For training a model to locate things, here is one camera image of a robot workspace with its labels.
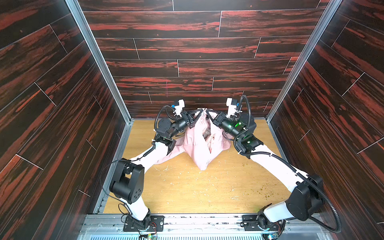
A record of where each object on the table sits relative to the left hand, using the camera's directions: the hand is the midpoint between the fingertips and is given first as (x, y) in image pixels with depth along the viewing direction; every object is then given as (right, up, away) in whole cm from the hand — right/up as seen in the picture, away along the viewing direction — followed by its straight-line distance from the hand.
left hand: (202, 112), depth 67 cm
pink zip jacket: (0, -14, +4) cm, 14 cm away
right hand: (+3, +1, +1) cm, 3 cm away
